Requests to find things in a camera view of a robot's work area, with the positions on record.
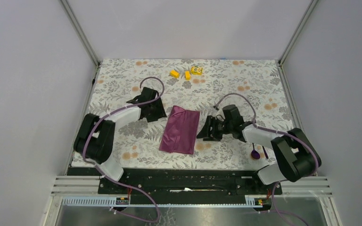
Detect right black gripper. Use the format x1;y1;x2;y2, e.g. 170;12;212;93
196;115;233;142

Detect purple cloth napkin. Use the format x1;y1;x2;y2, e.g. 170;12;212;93
159;105;200;155

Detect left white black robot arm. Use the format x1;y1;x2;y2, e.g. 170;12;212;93
73;87;167;194

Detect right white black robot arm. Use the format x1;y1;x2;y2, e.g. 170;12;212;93
197;105;321;194

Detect yellow block left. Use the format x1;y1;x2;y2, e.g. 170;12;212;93
170;70;180;79

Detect purple plastic spoon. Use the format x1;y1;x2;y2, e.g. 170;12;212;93
250;143;261;160

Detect yellow block middle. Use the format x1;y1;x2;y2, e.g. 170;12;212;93
184;71;191;81

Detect yellow patterned block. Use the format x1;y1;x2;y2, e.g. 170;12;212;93
190;66;203;75

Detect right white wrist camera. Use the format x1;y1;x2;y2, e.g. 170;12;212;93
213;105;223;115

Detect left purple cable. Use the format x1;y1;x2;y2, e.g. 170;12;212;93
82;76;165;224

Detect purple cable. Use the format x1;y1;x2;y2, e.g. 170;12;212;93
82;76;165;224
214;93;322;226

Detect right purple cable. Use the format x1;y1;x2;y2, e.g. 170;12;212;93
214;93;322;226

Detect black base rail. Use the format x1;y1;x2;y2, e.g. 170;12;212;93
67;167;283;205

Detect left aluminium frame post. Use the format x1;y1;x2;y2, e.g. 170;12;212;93
59;0;100;67

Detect aluminium frame post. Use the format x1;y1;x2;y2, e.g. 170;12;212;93
59;0;100;67
278;0;319;65

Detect right aluminium frame post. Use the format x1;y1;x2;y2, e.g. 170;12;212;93
278;0;319;65

